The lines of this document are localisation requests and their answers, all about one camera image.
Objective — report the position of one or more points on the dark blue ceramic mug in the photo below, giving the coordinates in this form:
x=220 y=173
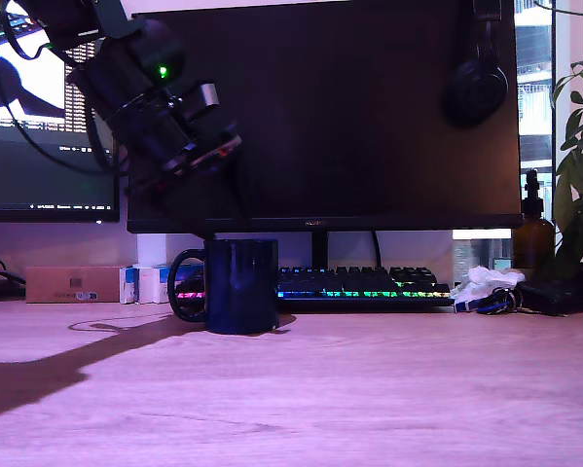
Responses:
x=242 y=287

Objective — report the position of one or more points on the black backlit keyboard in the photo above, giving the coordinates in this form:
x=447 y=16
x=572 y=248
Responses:
x=359 y=287

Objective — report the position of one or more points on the black pouch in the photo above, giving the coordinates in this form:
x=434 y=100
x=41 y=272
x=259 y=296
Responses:
x=554 y=297

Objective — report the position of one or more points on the white upright block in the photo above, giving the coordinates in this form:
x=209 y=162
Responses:
x=151 y=250

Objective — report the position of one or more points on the brown cardboard box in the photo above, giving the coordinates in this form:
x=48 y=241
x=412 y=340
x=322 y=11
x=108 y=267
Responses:
x=47 y=284

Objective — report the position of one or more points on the crumpled white tissue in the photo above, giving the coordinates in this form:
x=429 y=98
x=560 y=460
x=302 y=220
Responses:
x=490 y=279

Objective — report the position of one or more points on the small white blue box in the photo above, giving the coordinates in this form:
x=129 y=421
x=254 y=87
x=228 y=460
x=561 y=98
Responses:
x=150 y=287
x=128 y=287

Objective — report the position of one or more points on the large black computer monitor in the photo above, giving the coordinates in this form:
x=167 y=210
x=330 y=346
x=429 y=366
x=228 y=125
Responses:
x=344 y=121

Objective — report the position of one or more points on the lit computer monitor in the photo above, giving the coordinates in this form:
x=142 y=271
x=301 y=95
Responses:
x=28 y=185

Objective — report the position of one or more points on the black headphones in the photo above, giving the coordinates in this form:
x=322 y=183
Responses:
x=476 y=87

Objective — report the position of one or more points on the amber pump bottle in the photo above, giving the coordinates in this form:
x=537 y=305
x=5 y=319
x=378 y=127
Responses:
x=532 y=238

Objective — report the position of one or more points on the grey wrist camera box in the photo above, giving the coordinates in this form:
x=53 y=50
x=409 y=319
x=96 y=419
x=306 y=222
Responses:
x=204 y=99

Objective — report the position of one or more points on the black window bar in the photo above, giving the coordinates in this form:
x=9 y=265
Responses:
x=554 y=48

